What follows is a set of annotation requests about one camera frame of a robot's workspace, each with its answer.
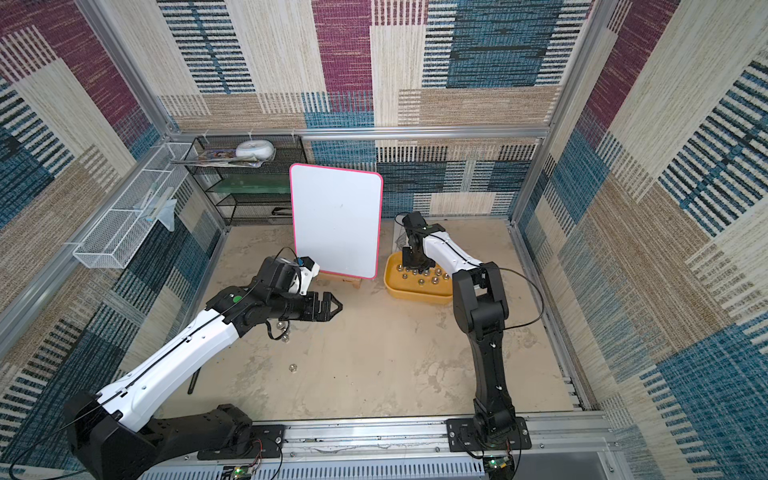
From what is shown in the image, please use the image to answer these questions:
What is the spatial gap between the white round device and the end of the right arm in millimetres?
450

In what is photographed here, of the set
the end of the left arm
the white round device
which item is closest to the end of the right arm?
the end of the left arm

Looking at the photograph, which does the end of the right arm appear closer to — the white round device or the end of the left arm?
the end of the left arm

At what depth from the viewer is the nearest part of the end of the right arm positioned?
0.76 meters

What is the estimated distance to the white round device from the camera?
90 cm
